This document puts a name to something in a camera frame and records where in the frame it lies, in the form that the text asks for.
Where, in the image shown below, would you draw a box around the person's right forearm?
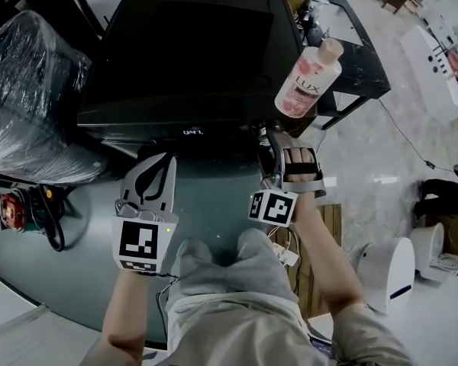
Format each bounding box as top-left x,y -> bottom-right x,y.
289,194 -> 368,319

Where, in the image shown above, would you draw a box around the black floor cable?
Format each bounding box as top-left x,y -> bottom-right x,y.
377,97 -> 457,174

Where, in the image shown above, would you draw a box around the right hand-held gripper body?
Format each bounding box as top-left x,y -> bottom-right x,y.
247,146 -> 327,228

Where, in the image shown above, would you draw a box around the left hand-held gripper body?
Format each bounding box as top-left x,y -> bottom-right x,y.
111,199 -> 180,275

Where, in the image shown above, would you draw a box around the pink body wash bottle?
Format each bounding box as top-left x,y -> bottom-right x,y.
273,37 -> 345,119

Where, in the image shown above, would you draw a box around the person's left forearm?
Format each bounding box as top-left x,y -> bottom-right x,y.
101,268 -> 154,358

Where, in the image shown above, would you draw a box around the red device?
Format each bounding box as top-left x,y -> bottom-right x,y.
0,191 -> 28,235

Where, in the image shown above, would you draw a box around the person's grey trousers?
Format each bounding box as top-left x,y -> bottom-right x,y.
171,228 -> 301,312

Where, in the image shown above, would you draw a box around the person's light shirt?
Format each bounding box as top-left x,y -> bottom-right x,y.
87,299 -> 417,366

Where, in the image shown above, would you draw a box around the white power strip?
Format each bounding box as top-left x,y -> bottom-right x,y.
270,242 -> 299,267

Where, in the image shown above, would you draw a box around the thick black hose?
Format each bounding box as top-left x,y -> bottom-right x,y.
40,184 -> 67,252

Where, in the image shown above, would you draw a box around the wooden slat pallet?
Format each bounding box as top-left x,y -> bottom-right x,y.
269,203 -> 343,318

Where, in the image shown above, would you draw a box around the black box appliance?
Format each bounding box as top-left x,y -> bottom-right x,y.
76,0 -> 318,156

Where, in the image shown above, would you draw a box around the small white toilet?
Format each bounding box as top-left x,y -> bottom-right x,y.
409,222 -> 447,284

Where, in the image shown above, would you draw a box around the dark green floor mat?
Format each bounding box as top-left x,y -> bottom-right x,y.
0,154 -> 329,352

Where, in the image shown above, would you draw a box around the black table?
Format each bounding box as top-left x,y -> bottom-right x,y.
301,0 -> 392,130

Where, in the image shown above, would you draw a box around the person's right hand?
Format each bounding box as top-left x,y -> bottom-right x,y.
283,147 -> 319,166

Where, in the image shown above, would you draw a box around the white round bin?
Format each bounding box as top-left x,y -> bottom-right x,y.
350,236 -> 417,316

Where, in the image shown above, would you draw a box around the plastic-wrapped appliance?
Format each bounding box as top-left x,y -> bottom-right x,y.
0,9 -> 108,187

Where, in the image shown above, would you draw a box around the white cabinet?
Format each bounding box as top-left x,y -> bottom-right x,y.
418,8 -> 458,51

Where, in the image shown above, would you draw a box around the white box with black dots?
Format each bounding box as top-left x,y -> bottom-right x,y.
399,24 -> 458,124

